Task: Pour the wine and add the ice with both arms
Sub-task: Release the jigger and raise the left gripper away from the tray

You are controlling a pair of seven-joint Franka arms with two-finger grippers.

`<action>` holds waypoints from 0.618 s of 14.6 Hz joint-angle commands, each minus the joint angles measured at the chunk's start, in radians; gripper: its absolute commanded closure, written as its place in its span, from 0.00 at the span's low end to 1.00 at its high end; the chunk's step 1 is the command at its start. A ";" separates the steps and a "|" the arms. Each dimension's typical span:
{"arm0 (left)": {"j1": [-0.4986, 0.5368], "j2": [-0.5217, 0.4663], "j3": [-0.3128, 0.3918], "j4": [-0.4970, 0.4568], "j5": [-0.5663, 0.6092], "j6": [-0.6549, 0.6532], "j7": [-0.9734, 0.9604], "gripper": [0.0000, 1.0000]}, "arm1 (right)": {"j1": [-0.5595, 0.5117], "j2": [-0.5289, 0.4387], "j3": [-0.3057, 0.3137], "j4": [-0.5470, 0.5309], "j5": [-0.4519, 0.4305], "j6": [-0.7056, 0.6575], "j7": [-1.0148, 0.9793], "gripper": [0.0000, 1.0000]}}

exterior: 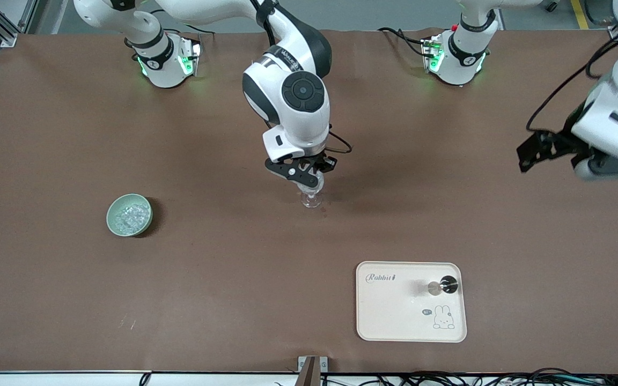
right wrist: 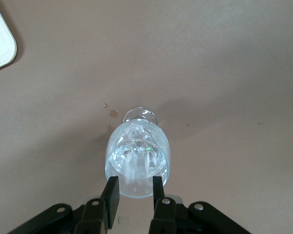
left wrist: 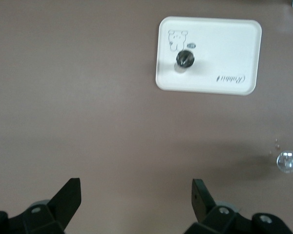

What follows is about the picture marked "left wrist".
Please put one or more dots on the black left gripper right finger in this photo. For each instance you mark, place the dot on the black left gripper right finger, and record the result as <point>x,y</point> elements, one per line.
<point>206,209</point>

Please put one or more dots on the clear stemmed wine glass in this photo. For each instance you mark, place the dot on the clear stemmed wine glass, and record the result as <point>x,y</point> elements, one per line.
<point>288,162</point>

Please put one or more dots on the small glass cup dark wine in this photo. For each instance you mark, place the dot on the small glass cup dark wine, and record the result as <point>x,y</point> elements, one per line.
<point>184,58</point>

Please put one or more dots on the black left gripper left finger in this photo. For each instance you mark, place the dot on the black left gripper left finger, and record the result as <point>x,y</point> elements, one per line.
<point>61,209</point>

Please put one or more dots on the cream rabbit print tray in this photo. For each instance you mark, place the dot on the cream rabbit print tray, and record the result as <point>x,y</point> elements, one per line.
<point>222,56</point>

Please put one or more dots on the brown table cover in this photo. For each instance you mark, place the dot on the brown table cover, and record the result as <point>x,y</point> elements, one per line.
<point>75,85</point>

